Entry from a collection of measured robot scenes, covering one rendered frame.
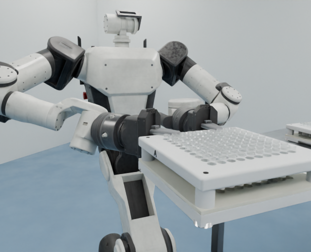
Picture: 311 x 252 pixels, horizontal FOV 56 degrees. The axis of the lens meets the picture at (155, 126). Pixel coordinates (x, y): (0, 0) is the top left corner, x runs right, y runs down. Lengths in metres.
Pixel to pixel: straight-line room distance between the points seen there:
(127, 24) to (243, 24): 3.32
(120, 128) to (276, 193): 0.35
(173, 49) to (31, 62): 0.51
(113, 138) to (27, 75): 0.37
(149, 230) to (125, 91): 0.47
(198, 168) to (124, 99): 0.64
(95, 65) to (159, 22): 3.77
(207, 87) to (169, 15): 3.63
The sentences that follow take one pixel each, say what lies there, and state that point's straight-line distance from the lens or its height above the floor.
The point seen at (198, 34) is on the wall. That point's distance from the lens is 4.46.
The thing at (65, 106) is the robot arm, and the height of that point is 1.09.
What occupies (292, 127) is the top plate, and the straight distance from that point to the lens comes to 1.41.
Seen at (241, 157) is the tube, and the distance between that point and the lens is 0.46.
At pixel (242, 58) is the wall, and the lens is 4.27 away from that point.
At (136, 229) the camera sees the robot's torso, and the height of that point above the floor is 0.66.
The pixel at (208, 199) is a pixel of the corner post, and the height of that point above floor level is 1.01.
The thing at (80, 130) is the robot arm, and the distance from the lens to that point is 0.73.
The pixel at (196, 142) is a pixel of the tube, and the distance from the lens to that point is 0.53.
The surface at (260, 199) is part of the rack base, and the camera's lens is 0.46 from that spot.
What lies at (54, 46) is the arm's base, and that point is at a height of 1.25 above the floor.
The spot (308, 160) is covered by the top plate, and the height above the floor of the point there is 1.04.
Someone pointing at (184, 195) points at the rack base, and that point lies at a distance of 0.44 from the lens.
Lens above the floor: 1.18
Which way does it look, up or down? 12 degrees down
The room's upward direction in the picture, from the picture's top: straight up
